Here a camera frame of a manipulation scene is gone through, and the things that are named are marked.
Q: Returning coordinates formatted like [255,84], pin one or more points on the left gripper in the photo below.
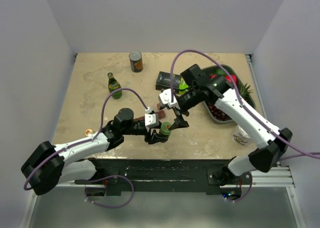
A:
[155,137]

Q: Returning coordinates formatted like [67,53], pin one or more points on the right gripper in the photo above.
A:
[180,122]

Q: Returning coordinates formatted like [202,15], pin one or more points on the black green carton box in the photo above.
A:
[163,82]

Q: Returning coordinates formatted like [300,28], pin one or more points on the green pill bottle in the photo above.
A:
[165,129]

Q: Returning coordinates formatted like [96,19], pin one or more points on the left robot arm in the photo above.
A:
[51,164]

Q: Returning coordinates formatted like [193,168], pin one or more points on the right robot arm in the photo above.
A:
[270,140]

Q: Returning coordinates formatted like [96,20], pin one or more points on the small pineapple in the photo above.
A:
[245,90]

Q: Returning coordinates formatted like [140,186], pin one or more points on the orange black tin can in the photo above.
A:
[136,61]

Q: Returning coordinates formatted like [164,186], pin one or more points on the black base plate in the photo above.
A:
[175,175]

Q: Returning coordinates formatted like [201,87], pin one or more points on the grey fruit tray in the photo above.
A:
[211,71]

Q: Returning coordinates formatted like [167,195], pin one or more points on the dark red grapes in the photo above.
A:
[217,113]

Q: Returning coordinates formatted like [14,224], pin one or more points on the red weekly pill organizer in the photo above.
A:
[160,112]

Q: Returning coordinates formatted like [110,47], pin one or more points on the white paper cup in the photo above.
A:
[240,136]

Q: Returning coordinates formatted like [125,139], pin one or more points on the green glass bottle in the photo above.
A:
[113,85]

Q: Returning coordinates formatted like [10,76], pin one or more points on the right red apple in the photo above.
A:
[231,78]

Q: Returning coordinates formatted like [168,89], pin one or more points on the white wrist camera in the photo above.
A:
[151,119]
[168,100]

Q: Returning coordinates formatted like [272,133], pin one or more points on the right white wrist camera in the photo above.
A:
[168,100]

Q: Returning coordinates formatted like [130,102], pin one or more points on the aluminium frame rail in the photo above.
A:
[281,177]

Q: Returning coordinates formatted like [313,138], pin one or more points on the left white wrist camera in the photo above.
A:
[151,119]

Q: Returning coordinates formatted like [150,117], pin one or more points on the small orange cap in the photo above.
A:
[89,132]

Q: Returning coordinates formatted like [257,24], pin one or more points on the green lime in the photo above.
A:
[220,72]

